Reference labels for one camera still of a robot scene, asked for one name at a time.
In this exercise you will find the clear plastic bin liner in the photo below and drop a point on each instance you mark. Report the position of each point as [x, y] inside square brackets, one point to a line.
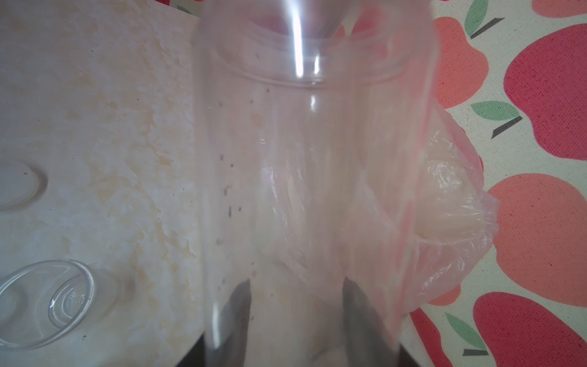
[455, 226]

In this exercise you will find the clear tea jar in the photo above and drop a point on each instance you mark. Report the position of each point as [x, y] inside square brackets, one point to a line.
[43, 302]
[323, 93]

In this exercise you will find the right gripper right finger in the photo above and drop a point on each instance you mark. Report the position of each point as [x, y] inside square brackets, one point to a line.
[366, 338]

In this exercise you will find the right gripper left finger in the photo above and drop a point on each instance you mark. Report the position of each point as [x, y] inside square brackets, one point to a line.
[226, 343]

